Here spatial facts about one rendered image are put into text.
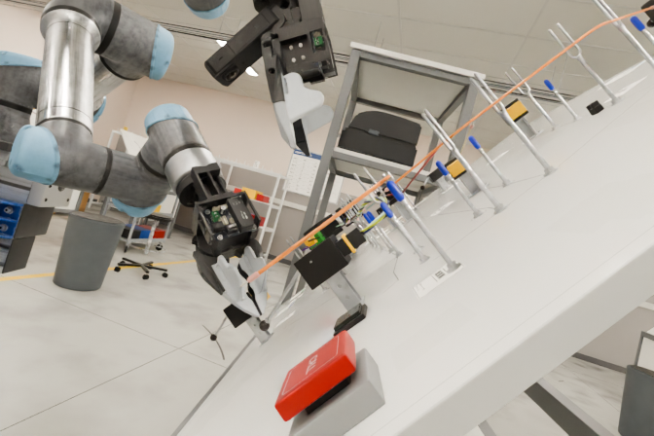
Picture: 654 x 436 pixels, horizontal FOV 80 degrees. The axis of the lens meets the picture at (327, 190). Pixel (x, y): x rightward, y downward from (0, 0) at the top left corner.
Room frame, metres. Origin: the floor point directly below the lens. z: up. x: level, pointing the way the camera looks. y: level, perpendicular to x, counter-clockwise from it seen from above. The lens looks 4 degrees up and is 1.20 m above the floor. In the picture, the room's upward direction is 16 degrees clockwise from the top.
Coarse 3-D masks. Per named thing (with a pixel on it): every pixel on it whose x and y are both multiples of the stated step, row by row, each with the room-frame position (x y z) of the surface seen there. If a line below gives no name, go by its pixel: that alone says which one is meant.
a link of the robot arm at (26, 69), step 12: (0, 60) 0.97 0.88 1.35; (12, 60) 0.98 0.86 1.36; (24, 60) 0.99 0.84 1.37; (36, 60) 1.02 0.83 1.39; (0, 72) 0.98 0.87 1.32; (12, 72) 0.98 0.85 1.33; (24, 72) 1.00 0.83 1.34; (36, 72) 1.02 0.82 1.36; (0, 84) 0.98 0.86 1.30; (12, 84) 0.99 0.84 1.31; (24, 84) 1.00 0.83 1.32; (36, 84) 1.02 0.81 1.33; (0, 96) 0.98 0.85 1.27; (12, 96) 0.99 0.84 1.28; (24, 96) 1.02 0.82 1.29; (36, 96) 1.03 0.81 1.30; (36, 108) 1.07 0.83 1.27
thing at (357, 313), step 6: (360, 306) 0.44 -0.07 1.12; (366, 306) 0.45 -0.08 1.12; (348, 312) 0.44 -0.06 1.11; (354, 312) 0.42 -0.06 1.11; (360, 312) 0.42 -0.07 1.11; (366, 312) 0.43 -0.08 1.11; (342, 318) 0.44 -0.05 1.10; (348, 318) 0.42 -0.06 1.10; (354, 318) 0.42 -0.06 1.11; (360, 318) 0.41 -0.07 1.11; (336, 324) 0.43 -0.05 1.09; (342, 324) 0.42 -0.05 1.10; (348, 324) 0.42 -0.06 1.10; (354, 324) 0.42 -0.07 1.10; (336, 330) 0.42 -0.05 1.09; (342, 330) 0.42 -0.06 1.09
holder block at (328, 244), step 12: (324, 240) 0.48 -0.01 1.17; (336, 240) 0.51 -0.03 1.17; (312, 252) 0.48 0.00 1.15; (324, 252) 0.48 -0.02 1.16; (336, 252) 0.47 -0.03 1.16; (300, 264) 0.48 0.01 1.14; (312, 264) 0.48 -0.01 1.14; (324, 264) 0.48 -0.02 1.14; (336, 264) 0.48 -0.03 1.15; (312, 276) 0.48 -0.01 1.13; (324, 276) 0.48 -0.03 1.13; (312, 288) 0.48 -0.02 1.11
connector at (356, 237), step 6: (348, 234) 0.48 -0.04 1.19; (354, 234) 0.48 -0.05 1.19; (360, 234) 0.48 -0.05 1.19; (342, 240) 0.48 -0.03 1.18; (348, 240) 0.48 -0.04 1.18; (354, 240) 0.48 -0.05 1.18; (360, 240) 0.48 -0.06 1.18; (366, 240) 0.48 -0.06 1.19; (342, 246) 0.48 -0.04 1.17; (354, 246) 0.48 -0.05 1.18; (342, 252) 0.48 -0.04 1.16; (348, 252) 0.48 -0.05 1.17
